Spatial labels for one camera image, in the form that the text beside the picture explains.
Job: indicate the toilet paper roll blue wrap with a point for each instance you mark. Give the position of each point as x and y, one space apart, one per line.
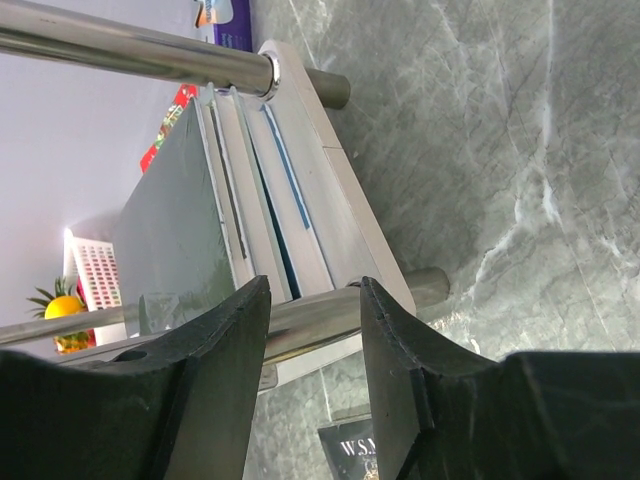
225 23

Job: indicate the yellow lemon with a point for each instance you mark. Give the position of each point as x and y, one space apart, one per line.
63 306

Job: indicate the dark grey Mansfield book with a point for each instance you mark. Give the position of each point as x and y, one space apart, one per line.
350 450

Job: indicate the dark green book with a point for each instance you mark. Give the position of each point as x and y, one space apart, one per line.
174 243

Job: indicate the white plastic fruit basket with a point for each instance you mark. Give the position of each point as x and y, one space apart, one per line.
90 266

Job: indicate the red 13-Storey Treehouse book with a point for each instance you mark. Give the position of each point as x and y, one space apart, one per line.
184 94

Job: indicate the white two-tier shelf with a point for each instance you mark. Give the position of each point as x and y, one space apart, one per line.
305 334

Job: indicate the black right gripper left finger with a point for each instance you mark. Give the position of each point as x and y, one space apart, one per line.
177 407

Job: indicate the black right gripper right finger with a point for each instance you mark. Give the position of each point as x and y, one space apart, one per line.
440 411

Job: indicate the blue-spined book on shelf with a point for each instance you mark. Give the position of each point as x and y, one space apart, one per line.
275 232

